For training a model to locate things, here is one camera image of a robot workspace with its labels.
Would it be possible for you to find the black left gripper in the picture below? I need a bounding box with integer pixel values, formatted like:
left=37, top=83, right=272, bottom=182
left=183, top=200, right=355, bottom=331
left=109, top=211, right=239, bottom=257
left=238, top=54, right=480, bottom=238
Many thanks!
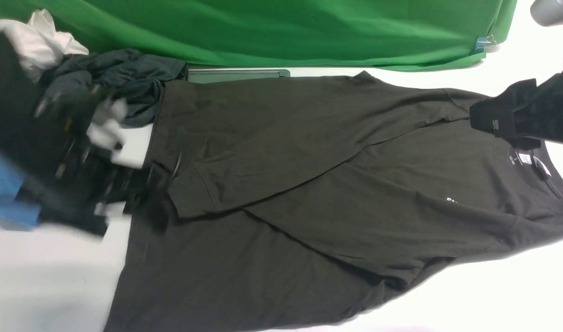
left=14, top=115, right=171, bottom=236

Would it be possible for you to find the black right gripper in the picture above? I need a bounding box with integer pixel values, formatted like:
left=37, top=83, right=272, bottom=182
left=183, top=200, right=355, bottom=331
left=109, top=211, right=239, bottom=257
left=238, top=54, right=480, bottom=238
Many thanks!
left=469, top=70, right=563, bottom=151

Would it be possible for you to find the dark gray long-sleeve top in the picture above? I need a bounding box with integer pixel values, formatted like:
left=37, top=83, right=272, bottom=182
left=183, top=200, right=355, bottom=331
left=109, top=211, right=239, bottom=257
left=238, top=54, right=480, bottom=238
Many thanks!
left=105, top=72, right=563, bottom=332

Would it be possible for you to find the blue crumpled garment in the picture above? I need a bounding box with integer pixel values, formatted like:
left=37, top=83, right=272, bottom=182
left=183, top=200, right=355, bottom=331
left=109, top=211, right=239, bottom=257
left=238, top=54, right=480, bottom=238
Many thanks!
left=0, top=155, right=41, bottom=231

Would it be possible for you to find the blue binder clip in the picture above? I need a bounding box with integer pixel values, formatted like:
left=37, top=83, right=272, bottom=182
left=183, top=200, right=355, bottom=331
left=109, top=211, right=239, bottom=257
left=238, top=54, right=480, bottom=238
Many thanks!
left=474, top=34, right=497, bottom=54

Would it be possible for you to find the dark teal crumpled garment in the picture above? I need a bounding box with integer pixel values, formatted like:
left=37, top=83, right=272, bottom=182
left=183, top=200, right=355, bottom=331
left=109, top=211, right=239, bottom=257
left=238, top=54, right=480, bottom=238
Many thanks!
left=39, top=49, right=188, bottom=128

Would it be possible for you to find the white crumpled garment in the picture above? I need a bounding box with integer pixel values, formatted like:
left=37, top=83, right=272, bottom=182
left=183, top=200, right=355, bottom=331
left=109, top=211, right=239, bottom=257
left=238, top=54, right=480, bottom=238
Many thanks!
left=0, top=9, right=89, bottom=82

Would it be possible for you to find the green backdrop cloth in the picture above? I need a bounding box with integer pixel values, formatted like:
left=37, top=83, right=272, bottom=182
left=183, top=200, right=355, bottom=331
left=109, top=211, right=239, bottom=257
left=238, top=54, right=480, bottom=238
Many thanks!
left=0, top=0, right=517, bottom=71

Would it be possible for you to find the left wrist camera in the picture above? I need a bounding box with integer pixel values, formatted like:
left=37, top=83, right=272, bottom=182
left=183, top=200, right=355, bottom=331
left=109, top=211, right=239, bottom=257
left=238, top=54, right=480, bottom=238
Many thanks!
left=87, top=99, right=152, bottom=168

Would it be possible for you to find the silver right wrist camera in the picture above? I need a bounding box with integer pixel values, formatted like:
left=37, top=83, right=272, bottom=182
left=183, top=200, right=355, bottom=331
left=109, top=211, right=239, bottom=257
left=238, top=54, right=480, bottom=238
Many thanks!
left=530, top=0, right=563, bottom=27

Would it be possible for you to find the metal table cable hatch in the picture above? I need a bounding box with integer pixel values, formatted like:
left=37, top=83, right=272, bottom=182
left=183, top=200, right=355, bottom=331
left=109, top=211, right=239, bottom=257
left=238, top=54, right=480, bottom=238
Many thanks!
left=188, top=69, right=291, bottom=84

